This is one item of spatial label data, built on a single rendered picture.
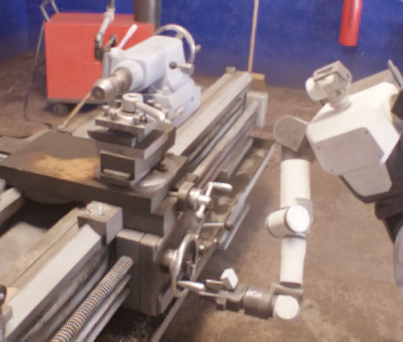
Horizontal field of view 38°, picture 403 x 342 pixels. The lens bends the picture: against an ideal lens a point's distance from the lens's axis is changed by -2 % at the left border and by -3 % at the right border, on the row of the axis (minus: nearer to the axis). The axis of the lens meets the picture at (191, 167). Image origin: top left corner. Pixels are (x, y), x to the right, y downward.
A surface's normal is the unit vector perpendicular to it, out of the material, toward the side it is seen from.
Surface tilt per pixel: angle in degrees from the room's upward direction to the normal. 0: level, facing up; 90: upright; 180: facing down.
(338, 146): 103
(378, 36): 90
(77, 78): 90
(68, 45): 90
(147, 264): 90
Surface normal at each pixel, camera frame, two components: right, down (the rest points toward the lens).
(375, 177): -0.55, 0.53
